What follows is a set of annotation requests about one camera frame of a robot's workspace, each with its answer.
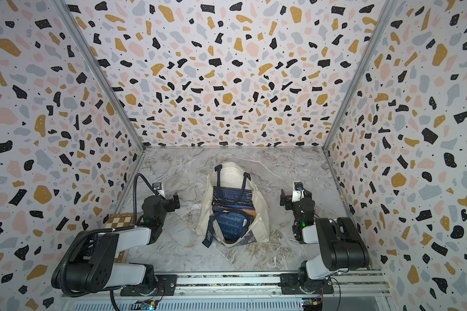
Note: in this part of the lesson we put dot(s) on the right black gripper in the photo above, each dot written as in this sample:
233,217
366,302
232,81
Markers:
289,199

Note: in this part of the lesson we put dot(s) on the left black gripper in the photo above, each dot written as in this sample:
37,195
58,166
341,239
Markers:
170,202

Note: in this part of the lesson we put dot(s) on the cream canvas tote bag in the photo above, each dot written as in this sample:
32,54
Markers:
229,174

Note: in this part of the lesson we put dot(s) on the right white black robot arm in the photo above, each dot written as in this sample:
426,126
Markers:
341,247

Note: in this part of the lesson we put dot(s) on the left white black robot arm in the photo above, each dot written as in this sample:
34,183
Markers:
89,266

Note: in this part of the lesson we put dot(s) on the wooden chessboard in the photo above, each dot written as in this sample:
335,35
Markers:
119,221

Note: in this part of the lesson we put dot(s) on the left green circuit board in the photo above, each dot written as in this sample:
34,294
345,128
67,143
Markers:
148,305

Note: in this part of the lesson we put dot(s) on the right circuit board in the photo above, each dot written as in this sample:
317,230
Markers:
312,304

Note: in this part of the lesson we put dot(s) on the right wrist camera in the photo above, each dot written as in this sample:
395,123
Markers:
298,191

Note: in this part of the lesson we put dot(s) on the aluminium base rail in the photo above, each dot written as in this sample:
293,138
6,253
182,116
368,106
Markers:
355,290

